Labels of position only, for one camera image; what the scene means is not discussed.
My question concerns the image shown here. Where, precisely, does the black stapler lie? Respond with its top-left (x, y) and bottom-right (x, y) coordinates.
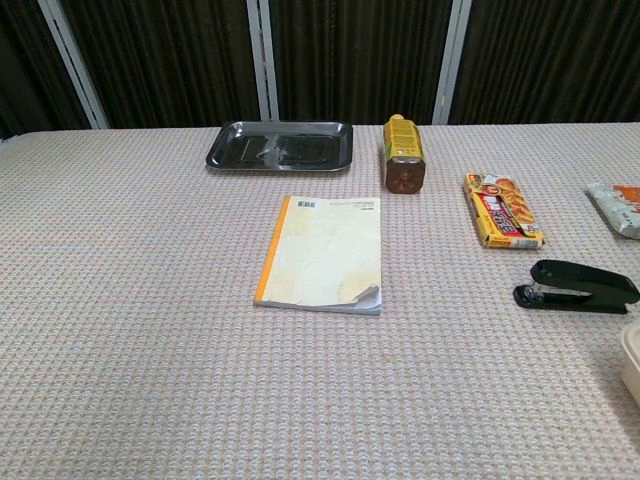
top-left (512, 259), bottom-right (640, 315)

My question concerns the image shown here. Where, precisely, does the beige bowl edge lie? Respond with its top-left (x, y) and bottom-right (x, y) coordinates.
top-left (618, 322), bottom-right (640, 407)

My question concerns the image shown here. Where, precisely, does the yellow and white notebook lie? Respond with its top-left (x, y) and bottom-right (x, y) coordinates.
top-left (253, 195), bottom-right (383, 317)

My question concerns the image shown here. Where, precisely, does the black metal tray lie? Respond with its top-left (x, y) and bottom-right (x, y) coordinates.
top-left (204, 120), bottom-right (355, 176)

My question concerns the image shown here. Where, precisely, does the yellow label tea bottle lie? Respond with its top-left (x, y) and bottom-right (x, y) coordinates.
top-left (383, 113), bottom-right (428, 195)

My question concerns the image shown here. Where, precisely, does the yellow snack box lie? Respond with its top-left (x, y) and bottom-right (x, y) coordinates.
top-left (462, 172), bottom-right (546, 250)

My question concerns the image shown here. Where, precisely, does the pink woven tablecloth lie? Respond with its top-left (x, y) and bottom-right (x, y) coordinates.
top-left (0, 122), bottom-right (640, 480)

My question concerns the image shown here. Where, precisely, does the dark pleated curtain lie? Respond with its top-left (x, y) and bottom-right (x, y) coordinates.
top-left (0, 0), bottom-right (640, 140)

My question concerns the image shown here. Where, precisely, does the white and orange packet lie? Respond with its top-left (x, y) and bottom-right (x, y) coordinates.
top-left (585, 181), bottom-right (640, 240)

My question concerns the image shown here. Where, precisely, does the grey metal frame post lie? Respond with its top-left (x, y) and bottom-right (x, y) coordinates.
top-left (38, 0), bottom-right (110, 130)
top-left (247, 0), bottom-right (280, 121)
top-left (431, 0), bottom-right (474, 125)

